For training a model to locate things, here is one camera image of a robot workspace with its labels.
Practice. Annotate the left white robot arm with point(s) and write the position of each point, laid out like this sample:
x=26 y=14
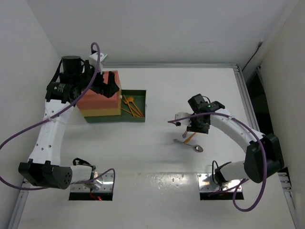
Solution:
x=72 y=78

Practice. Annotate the orange chopstick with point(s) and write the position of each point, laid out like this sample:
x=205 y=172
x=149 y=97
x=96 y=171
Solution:
x=189 y=138
x=127 y=103

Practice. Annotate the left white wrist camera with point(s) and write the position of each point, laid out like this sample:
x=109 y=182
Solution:
x=97 y=60

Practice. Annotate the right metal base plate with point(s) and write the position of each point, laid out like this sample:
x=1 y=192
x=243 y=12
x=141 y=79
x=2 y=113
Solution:
x=206 y=184

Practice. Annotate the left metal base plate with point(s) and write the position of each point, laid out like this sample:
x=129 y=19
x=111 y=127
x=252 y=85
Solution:
x=102 y=185

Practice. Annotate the green bottom drawer box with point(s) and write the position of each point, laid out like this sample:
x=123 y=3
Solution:
x=140 y=100

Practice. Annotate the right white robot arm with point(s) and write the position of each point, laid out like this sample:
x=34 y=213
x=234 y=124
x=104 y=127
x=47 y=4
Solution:
x=263 y=154

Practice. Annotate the orange plastic spoon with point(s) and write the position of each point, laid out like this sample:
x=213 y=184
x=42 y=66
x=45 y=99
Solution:
x=130 y=99

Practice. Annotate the silver metal spoon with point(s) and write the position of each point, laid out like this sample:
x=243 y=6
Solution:
x=196 y=148

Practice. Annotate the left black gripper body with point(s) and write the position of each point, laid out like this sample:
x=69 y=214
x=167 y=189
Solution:
x=97 y=86

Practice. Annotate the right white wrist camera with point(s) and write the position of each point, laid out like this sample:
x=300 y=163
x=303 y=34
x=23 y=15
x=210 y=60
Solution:
x=183 y=119

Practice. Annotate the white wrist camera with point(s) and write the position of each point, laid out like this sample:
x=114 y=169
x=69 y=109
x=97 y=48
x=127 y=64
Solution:
x=97 y=60
x=183 y=119

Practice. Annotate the metal base plate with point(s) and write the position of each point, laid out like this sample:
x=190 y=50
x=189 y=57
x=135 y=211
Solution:
x=206 y=184
x=102 y=185

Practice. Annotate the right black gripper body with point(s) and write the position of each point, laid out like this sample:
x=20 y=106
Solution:
x=197 y=126

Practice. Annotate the orange plastic knife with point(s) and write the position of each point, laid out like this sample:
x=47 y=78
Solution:
x=138 y=110

